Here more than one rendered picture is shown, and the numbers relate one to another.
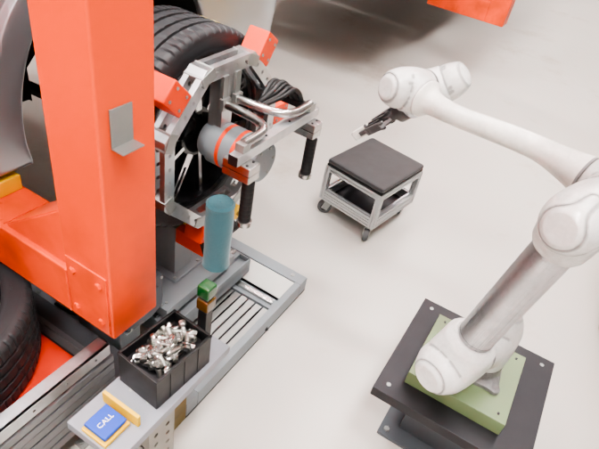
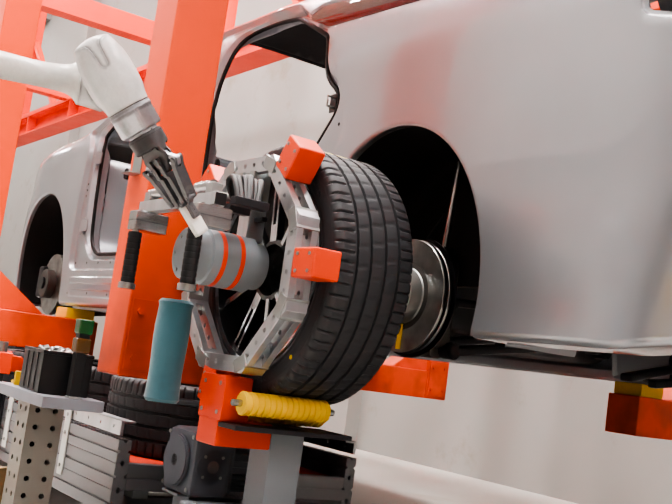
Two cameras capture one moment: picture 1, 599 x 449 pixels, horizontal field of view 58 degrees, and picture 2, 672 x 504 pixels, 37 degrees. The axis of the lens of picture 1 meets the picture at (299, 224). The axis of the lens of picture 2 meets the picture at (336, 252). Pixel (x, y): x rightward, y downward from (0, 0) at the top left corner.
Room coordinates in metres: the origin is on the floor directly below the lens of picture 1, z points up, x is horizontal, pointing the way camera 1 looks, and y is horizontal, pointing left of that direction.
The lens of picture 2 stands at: (2.95, -1.74, 0.63)
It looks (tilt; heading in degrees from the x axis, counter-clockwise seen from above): 7 degrees up; 121
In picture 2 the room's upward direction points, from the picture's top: 8 degrees clockwise
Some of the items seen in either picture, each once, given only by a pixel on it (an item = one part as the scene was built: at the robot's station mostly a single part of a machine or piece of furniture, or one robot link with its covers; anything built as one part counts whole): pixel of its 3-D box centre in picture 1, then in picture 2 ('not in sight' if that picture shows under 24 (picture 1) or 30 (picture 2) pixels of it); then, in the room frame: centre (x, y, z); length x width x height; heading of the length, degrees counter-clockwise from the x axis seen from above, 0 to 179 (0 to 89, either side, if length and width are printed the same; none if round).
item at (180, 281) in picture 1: (173, 245); (271, 479); (1.51, 0.45, 0.32); 0.40 x 0.30 x 0.28; 156
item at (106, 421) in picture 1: (105, 423); not in sight; (0.68, 0.36, 0.47); 0.07 x 0.07 x 0.02; 66
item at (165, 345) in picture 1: (166, 355); (56, 369); (0.87, 0.28, 0.51); 0.20 x 0.14 x 0.13; 152
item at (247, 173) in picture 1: (241, 167); (148, 222); (1.20, 0.18, 0.93); 0.09 x 0.05 x 0.05; 66
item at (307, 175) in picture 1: (308, 156); (191, 256); (1.50, 0.01, 0.83); 0.04 x 0.04 x 0.16
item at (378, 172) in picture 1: (369, 187); not in sight; (2.42, -0.32, 0.17); 0.43 x 0.36 x 0.34; 146
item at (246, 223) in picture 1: (246, 201); (131, 258); (1.19, 0.16, 0.83); 0.04 x 0.04 x 0.16
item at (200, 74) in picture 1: (217, 141); (245, 264); (1.44, 0.30, 0.85); 0.54 x 0.07 x 0.54; 156
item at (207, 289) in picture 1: (207, 289); (84, 326); (1.02, 0.21, 0.64); 0.04 x 0.04 x 0.04; 66
